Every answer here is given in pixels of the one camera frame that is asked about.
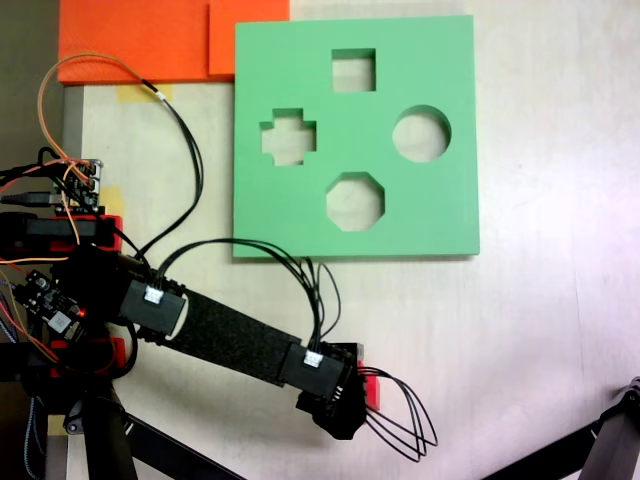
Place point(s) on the red cross columnar block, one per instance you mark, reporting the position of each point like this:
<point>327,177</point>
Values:
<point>374,392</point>

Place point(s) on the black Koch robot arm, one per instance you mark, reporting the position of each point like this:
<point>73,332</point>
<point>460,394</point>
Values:
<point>235,330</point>

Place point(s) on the green shape hole board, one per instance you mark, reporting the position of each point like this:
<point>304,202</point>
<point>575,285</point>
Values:
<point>350,135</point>

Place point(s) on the thin black tripod strut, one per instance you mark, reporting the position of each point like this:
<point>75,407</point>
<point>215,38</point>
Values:
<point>175,447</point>
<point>545,452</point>

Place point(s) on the thick black tripod leg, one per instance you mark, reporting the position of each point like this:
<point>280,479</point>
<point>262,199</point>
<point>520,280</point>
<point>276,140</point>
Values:
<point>107,440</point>

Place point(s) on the red and black table clamp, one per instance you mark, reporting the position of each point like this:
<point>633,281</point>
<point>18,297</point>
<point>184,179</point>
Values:
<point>116,350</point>
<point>60,230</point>

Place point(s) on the yellow masking tape piece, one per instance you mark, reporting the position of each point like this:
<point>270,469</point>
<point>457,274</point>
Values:
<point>114,200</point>
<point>145,93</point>

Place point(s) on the black circuit board with LED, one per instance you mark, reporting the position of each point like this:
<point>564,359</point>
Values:
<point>45,300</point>

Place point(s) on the circuit board with connectors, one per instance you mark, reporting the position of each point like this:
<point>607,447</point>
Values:
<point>82,192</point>

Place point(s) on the orange smooth flat slab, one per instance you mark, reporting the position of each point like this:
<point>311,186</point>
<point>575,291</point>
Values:
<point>250,35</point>

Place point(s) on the orange textured flat slab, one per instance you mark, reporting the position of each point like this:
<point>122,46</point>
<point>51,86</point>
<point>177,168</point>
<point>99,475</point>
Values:
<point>130,40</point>

